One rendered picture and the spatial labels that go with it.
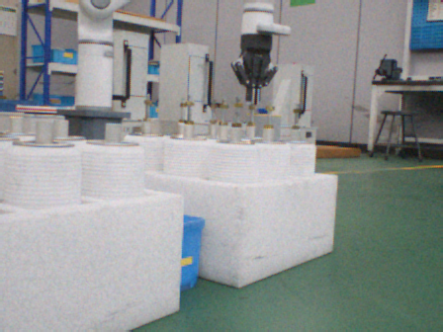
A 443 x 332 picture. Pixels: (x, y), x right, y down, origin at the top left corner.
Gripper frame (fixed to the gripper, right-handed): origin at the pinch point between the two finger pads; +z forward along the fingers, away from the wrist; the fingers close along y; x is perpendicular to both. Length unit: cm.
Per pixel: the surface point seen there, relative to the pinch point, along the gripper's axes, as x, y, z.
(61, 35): -885, -235, -122
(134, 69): -209, -67, -20
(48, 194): 38, 59, 15
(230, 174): 22.8, 21.6, 15.4
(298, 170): 15.6, -1.7, 15.9
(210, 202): 22.3, 25.4, 20.5
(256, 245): 27.6, 18.3, 28.0
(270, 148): 19.4, 9.7, 10.9
